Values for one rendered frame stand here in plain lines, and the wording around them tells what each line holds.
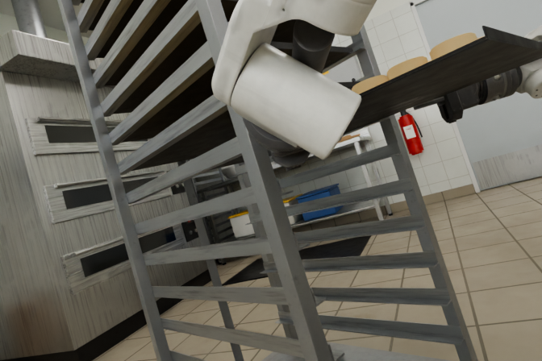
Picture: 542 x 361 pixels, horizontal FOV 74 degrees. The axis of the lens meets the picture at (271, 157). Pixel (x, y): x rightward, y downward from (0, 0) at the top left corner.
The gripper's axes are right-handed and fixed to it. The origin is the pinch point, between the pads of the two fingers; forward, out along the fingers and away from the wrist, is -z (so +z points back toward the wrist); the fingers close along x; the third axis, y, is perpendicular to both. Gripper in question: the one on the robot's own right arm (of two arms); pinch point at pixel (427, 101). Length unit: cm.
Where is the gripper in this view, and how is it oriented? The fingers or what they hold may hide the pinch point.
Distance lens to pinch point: 87.7
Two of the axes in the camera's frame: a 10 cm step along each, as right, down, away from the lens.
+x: -2.9, -9.5, 0.6
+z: 9.5, -3.0, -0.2
